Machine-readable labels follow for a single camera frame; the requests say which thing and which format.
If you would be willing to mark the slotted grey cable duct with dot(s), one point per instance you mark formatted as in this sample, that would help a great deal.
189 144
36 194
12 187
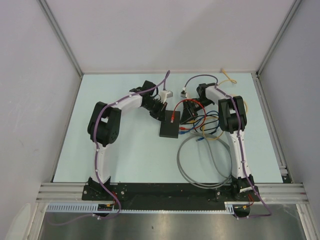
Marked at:
95 208

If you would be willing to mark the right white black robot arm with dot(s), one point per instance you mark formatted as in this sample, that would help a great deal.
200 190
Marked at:
232 121

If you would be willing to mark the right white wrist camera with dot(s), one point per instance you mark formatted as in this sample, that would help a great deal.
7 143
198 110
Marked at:
184 94

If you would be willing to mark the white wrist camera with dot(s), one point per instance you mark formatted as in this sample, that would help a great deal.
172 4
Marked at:
184 94
165 94

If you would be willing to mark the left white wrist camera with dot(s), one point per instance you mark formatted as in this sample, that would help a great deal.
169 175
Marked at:
165 94

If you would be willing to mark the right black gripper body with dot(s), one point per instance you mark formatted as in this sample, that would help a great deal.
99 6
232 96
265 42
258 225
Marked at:
194 105

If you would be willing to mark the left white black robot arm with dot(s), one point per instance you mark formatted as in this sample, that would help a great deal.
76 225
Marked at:
104 124

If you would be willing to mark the black network switch box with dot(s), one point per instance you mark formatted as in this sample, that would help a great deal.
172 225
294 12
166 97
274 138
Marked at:
170 129

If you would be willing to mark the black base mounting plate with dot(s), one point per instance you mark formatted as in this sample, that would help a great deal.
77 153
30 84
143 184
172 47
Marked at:
175 196

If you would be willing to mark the aluminium front frame rail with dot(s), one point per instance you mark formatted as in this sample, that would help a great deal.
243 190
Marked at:
273 193

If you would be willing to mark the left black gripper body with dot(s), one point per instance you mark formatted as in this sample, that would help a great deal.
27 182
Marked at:
152 105

